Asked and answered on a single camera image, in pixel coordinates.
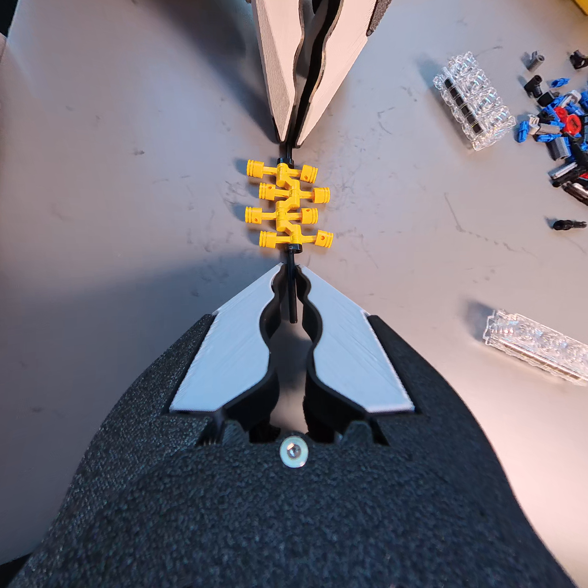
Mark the grey desk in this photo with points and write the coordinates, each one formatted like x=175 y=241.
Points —
x=115 y=183

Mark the clear cylinder block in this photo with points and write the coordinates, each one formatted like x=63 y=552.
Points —
x=473 y=101
x=537 y=344

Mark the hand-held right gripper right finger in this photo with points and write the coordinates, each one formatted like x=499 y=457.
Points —
x=358 y=363

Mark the pile of mixed small bricks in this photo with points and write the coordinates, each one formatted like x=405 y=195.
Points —
x=560 y=124

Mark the black axle with yellow pistons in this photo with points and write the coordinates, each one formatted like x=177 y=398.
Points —
x=287 y=220
x=285 y=174

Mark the dark grey small connector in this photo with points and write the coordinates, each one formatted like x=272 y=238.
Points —
x=535 y=60

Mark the black connector pin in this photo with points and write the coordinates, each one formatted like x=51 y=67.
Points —
x=567 y=225

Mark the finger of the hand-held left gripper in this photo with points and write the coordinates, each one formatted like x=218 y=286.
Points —
x=278 y=46
x=349 y=32

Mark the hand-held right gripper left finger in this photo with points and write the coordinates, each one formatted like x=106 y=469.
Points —
x=225 y=363

